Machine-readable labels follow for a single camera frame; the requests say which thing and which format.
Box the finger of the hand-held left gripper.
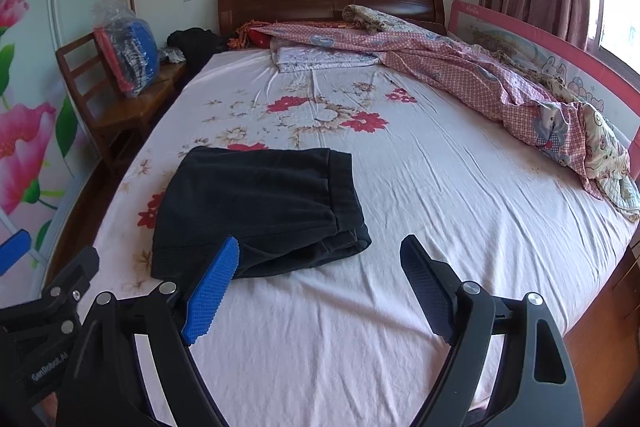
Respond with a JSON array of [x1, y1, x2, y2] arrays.
[[0, 229, 32, 278], [40, 247, 101, 308]]

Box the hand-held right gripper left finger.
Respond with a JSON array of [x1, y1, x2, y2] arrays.
[[55, 234, 241, 427]]

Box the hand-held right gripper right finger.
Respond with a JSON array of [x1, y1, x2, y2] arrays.
[[400, 234, 586, 427]]

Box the black pants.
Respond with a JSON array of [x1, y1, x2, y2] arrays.
[[150, 146, 372, 282]]

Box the bed with floral white sheet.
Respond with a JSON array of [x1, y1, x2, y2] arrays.
[[92, 19, 636, 427]]

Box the floral wardrobe door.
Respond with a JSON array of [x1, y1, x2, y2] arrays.
[[0, 0, 136, 288]]

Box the wooden chair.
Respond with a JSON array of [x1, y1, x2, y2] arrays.
[[55, 32, 188, 180]]

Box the wooden nightstand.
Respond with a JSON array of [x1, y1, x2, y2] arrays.
[[160, 59, 193, 92]]

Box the clear plastic bag of clothes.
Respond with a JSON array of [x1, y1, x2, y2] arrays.
[[92, 0, 161, 98]]

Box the cream cartoon print quilt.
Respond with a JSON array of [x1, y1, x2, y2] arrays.
[[342, 4, 640, 223]]

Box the pink patterned quilt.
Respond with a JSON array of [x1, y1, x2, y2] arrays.
[[255, 19, 596, 200]]

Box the black clothes pile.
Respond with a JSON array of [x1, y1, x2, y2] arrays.
[[166, 28, 231, 72]]

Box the folded white patterned sheet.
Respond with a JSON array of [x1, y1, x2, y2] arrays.
[[272, 44, 386, 72]]

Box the red pillow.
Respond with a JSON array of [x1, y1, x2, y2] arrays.
[[248, 28, 273, 50]]

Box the pink bed guard rail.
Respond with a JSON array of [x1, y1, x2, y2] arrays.
[[446, 0, 640, 188]]

